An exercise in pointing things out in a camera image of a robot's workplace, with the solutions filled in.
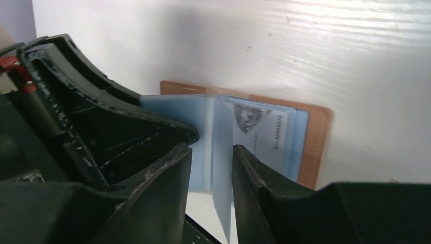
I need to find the brown leather card holder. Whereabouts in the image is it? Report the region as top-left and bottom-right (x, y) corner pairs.
(140, 81), (332, 243)

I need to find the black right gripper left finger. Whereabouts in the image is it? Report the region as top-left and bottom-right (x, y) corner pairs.
(1, 144), (192, 243)

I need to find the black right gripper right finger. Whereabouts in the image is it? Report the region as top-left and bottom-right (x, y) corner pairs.
(232, 145), (430, 243)

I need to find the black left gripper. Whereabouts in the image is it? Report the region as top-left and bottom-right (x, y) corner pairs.
(1, 34), (199, 189)

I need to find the white silver credit card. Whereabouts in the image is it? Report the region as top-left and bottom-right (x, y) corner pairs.
(225, 102), (289, 172)

